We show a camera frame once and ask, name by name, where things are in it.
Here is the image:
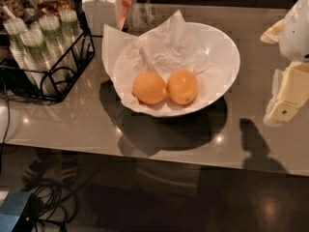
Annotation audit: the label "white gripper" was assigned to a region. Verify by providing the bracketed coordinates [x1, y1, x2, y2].
[260, 0, 309, 127]

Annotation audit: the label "orange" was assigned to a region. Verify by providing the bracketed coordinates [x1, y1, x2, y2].
[132, 72, 167, 104]
[167, 70, 199, 105]

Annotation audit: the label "white bowl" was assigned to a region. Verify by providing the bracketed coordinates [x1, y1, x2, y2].
[113, 21, 241, 118]

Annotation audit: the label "white crumpled paper liner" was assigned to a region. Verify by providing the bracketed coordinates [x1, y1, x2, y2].
[101, 10, 233, 116]

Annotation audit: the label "clear glass container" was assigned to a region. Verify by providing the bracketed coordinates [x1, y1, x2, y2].
[131, 0, 154, 28]

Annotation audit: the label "orange white packet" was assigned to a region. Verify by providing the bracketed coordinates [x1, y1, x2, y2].
[116, 0, 131, 30]

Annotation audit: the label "white lidded jar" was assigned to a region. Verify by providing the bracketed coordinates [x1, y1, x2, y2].
[82, 0, 118, 36]

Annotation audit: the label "plastic cup stack right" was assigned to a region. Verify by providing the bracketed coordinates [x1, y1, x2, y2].
[60, 9, 82, 51]

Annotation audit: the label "plastic cup stack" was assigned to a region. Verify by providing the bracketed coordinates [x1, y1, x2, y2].
[20, 29, 56, 96]
[60, 9, 82, 51]
[2, 16, 33, 82]
[39, 15, 70, 67]

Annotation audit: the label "plastic cup stack middle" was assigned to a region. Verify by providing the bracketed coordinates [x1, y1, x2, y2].
[39, 15, 70, 67]

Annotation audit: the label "plastic cup stack front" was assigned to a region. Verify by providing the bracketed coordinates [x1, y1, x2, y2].
[20, 29, 56, 96]

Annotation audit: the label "plastic cup stack left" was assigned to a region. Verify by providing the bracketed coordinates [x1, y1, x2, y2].
[2, 16, 33, 82]

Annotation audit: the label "glass jar with granola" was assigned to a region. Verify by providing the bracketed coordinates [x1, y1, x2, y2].
[0, 0, 24, 22]

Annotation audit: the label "blue patterned box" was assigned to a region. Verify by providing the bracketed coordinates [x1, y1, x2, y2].
[0, 191, 31, 232]

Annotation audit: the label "black wire basket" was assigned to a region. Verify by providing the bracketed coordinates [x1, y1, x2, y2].
[0, 0, 95, 102]

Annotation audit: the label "black cables on floor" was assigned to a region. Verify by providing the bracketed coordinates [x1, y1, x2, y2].
[18, 174, 81, 232]

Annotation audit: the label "black cable on table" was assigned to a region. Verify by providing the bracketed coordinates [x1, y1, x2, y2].
[0, 77, 12, 176]

